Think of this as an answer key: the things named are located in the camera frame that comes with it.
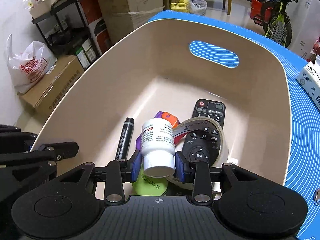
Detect black marker pen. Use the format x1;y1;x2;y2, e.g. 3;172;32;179
115;118;135;162

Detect green round tin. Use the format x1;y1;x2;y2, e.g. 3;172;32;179
132;166;169;196

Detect black remote control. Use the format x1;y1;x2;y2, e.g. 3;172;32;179
182;99;226;166

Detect white pill bottle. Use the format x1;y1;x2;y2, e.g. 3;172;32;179
140;118;175;178

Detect grey tape roll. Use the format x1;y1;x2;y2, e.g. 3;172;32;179
167;114;229;190

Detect orange purple folding toy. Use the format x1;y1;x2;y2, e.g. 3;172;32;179
136;112;175;156

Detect white usb charger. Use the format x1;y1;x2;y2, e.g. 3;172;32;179
225;157;239;165

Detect floor cardboard box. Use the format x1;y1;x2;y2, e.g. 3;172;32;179
20;55;85;117

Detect white red plastic bag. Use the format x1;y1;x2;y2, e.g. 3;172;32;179
4;35;57;94

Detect beige plastic storage bin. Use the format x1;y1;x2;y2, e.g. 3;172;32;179
34;19;291;184

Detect blue silicone baking mat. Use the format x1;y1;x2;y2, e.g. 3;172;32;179
151;11;319;239

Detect white tissue box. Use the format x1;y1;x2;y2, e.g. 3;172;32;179
296;55;320;110

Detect black metal shelf rack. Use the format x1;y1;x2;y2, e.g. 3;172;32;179
32;0;112;69

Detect small box on rack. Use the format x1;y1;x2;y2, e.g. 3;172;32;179
29;0;58;18

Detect green black bicycle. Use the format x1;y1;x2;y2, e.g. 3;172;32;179
250;0;298;48

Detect large stacked cardboard box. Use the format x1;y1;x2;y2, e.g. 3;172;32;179
98;0;163;44

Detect yellow oil jug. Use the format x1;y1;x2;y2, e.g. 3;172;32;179
170;0;190;13

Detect white refrigerator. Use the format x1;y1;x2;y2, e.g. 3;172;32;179
286;0;319;61

